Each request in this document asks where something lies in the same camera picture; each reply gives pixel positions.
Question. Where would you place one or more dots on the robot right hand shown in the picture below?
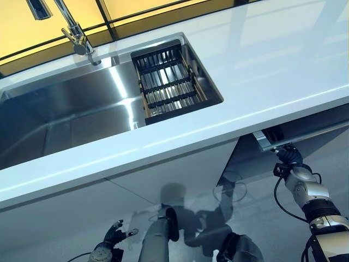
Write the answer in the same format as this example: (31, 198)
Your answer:
(290, 155)

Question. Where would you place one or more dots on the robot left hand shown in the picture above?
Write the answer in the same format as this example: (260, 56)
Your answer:
(114, 236)

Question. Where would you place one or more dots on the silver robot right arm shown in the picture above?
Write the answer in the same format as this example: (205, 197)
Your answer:
(313, 196)

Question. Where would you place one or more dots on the open dishwasher door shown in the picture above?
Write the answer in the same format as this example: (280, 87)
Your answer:
(313, 155)

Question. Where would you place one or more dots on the white narrow cabinet door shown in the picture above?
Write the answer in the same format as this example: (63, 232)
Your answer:
(177, 174)

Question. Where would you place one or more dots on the stainless steel sink basin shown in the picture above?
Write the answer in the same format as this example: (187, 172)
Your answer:
(68, 109)

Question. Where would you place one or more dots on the black dish drying rack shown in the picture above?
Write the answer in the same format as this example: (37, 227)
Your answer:
(166, 84)

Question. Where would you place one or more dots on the chrome gooseneck kitchen faucet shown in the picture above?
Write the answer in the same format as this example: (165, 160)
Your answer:
(73, 32)

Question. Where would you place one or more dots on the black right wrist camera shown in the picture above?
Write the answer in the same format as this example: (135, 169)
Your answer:
(280, 169)

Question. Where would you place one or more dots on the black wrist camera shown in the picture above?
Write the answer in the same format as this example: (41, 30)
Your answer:
(117, 255)
(280, 169)

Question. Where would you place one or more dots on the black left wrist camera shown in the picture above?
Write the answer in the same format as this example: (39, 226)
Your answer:
(117, 255)

